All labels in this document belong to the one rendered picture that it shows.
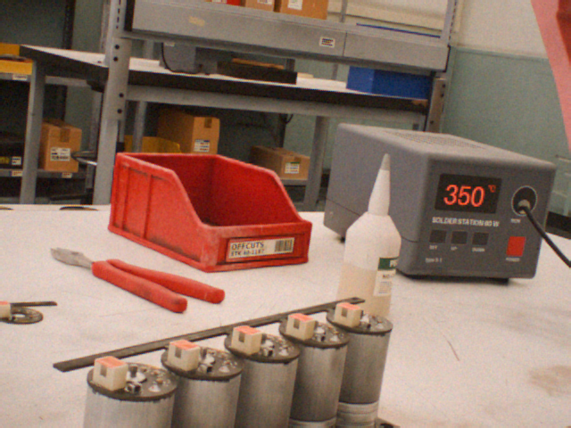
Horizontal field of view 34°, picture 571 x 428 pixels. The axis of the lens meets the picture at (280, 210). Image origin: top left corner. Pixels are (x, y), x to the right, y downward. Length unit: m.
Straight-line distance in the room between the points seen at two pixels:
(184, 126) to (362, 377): 4.68
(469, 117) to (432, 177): 5.80
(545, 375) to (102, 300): 0.25
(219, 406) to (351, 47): 2.99
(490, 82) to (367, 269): 5.82
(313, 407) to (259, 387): 0.03
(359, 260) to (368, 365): 0.23
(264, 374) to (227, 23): 2.68
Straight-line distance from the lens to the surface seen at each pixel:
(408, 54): 3.43
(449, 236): 0.69
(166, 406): 0.26
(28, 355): 0.46
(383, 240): 0.56
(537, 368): 0.55
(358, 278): 0.57
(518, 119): 6.19
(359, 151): 0.75
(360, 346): 0.34
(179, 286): 0.57
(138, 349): 0.29
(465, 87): 6.52
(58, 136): 4.56
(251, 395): 0.30
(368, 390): 0.35
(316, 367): 0.32
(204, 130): 4.97
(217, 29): 2.94
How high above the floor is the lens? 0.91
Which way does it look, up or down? 10 degrees down
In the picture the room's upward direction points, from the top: 8 degrees clockwise
